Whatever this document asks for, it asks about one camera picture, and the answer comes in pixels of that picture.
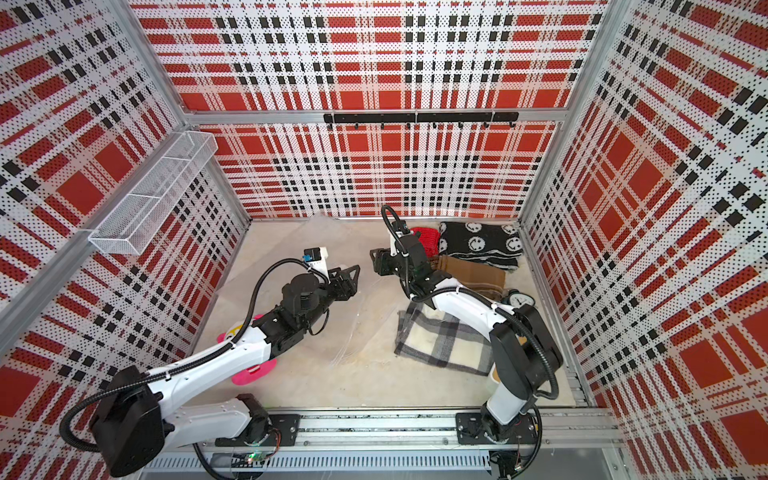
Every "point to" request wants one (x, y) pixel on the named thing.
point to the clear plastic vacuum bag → (357, 327)
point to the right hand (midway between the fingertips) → (382, 251)
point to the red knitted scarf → (430, 239)
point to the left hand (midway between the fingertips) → (356, 268)
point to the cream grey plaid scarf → (443, 339)
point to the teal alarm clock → (516, 299)
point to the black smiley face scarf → (498, 244)
